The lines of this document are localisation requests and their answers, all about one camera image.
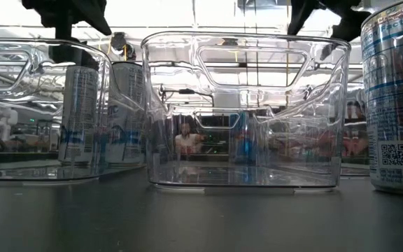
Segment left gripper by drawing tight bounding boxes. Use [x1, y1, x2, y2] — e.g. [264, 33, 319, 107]
[21, 0, 113, 70]

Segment person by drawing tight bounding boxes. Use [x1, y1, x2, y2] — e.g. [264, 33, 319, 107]
[175, 122, 206, 157]

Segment black ceiling cord reel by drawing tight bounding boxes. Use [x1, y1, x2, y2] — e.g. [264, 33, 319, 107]
[110, 31, 136, 61]
[222, 36, 239, 53]

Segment black hanging cable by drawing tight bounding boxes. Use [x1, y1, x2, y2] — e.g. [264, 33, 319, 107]
[242, 0, 248, 88]
[254, 0, 260, 88]

